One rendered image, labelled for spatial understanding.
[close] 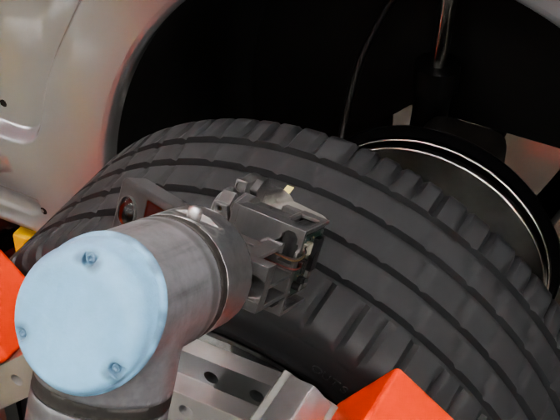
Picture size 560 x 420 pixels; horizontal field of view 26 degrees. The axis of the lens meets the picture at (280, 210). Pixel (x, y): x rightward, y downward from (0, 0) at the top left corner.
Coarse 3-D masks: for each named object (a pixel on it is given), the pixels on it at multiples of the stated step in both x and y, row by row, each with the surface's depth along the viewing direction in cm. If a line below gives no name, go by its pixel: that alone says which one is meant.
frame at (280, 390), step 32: (192, 352) 103; (224, 352) 103; (0, 384) 113; (192, 384) 100; (224, 384) 103; (256, 384) 101; (288, 384) 100; (0, 416) 125; (192, 416) 101; (224, 416) 98; (256, 416) 98; (288, 416) 98; (320, 416) 100
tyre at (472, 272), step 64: (192, 128) 122; (256, 128) 118; (192, 192) 112; (320, 192) 111; (384, 192) 113; (320, 256) 105; (384, 256) 107; (448, 256) 109; (512, 256) 114; (256, 320) 103; (320, 320) 100; (384, 320) 102; (448, 320) 106; (512, 320) 110; (320, 384) 104; (448, 384) 102; (512, 384) 107
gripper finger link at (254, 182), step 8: (248, 176) 96; (256, 176) 97; (240, 184) 95; (248, 184) 95; (256, 184) 96; (264, 184) 97; (240, 192) 95; (248, 192) 96; (256, 192) 95; (264, 192) 97; (272, 192) 99
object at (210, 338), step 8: (208, 336) 107; (216, 336) 107; (224, 336) 107; (216, 344) 108; (224, 344) 107; (232, 344) 107; (240, 344) 106; (232, 352) 108; (240, 352) 107; (248, 352) 106; (256, 352) 106; (256, 360) 106; (264, 360) 106; (272, 360) 106; (272, 368) 106; (280, 368) 105; (296, 376) 105; (24, 400) 130; (24, 408) 131; (24, 416) 132
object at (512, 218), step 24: (360, 144) 149; (384, 144) 147; (408, 144) 145; (432, 144) 144; (408, 168) 145; (432, 168) 143; (456, 168) 141; (480, 168) 142; (456, 192) 144; (480, 192) 142; (504, 192) 143; (480, 216) 144; (504, 216) 142; (528, 216) 143; (528, 240) 142; (528, 264) 145
